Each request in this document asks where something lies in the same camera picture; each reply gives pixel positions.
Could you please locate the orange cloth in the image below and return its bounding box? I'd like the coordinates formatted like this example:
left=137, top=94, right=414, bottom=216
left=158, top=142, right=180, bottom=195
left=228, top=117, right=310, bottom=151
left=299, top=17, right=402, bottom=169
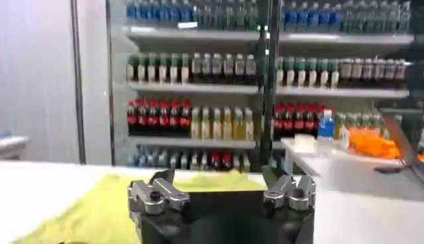
left=347, top=127, right=403, bottom=160

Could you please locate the white side table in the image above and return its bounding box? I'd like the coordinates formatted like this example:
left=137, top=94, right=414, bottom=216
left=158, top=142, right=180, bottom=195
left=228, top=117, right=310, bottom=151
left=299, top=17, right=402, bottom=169
left=281, top=137, right=424, bottom=202

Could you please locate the white desk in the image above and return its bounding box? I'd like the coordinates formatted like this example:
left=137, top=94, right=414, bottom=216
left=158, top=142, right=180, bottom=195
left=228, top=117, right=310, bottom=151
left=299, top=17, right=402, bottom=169
left=0, top=133, right=31, bottom=160

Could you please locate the black wall strip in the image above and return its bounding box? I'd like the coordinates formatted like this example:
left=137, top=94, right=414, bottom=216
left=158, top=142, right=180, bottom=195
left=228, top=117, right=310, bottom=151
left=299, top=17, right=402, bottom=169
left=70, top=0, right=87, bottom=165

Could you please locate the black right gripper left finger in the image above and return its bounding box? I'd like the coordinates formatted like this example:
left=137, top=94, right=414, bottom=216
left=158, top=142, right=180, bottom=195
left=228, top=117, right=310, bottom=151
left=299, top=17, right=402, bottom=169
left=127, top=168, right=191, bottom=216

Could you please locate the yellow-green shirt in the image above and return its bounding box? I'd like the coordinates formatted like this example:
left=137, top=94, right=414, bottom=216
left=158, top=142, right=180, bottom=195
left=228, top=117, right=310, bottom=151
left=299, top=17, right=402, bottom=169
left=13, top=170, right=268, bottom=244

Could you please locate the small black device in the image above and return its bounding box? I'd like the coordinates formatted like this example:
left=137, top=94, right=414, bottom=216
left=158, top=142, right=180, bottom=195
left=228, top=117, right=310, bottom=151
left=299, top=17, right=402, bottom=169
left=374, top=164, right=410, bottom=175

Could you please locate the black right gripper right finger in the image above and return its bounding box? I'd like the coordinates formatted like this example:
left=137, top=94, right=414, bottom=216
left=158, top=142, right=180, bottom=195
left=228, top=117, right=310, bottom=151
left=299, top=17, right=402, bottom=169
left=261, top=165, right=317, bottom=212

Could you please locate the blue-label water bottle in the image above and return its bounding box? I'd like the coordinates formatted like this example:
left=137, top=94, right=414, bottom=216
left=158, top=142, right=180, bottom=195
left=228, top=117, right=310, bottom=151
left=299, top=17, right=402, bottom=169
left=317, top=109, right=335, bottom=140

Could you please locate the shelf unit with drink bottles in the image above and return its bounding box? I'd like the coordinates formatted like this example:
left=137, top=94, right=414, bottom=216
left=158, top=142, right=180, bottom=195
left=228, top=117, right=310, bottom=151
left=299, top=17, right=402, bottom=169
left=270, top=0, right=415, bottom=152
left=107, top=0, right=271, bottom=173

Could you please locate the small white bottle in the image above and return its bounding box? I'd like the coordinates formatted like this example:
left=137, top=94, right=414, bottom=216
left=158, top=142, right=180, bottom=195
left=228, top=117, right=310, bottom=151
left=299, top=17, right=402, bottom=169
left=340, top=127, right=351, bottom=149

